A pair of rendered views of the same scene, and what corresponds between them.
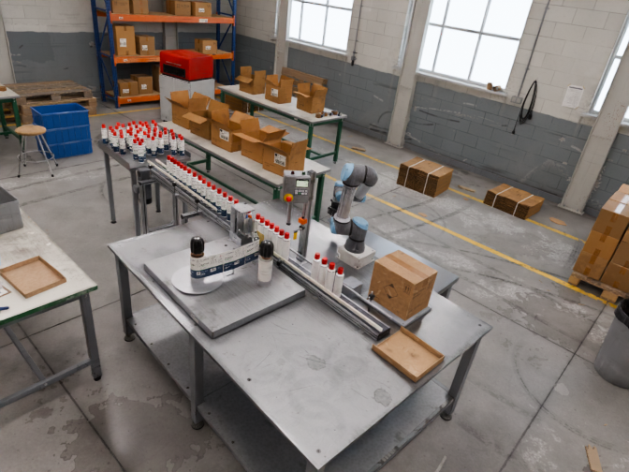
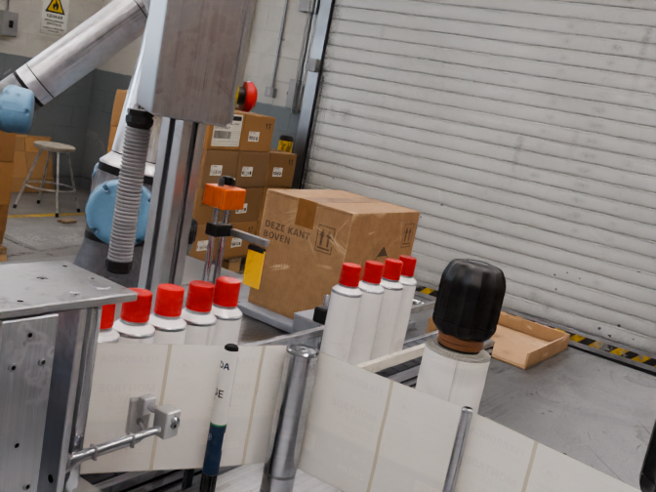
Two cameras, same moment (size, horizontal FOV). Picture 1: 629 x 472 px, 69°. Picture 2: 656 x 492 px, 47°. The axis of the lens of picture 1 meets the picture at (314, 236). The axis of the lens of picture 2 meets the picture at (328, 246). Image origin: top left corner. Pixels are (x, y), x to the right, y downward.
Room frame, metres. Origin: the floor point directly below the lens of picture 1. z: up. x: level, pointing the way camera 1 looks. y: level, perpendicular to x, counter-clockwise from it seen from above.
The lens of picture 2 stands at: (2.69, 1.17, 1.34)
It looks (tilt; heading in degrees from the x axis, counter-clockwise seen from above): 11 degrees down; 261
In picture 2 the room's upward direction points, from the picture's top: 11 degrees clockwise
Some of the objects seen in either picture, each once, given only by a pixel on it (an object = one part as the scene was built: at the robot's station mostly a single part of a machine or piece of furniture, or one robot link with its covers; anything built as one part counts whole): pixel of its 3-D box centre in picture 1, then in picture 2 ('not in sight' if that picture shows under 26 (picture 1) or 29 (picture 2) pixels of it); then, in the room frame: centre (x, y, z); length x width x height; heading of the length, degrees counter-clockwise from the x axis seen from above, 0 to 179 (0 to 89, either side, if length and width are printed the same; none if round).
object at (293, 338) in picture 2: (325, 272); (337, 327); (2.43, -0.10, 0.95); 1.07 x 0.01 x 0.01; 47
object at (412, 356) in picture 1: (407, 352); (500, 333); (1.92, -0.59, 0.85); 0.30 x 0.26 x 0.04; 47
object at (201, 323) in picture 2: (280, 243); (189, 358); (2.68, 0.22, 0.98); 0.05 x 0.05 x 0.20
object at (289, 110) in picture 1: (277, 124); not in sight; (7.46, 0.84, 0.39); 2.20 x 0.80 x 0.78; 51
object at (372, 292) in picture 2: (323, 272); (363, 318); (2.39, -0.08, 0.98); 0.05 x 0.05 x 0.20
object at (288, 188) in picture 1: (296, 186); (193, 41); (2.74, 0.16, 1.38); 0.17 x 0.10 x 0.19; 102
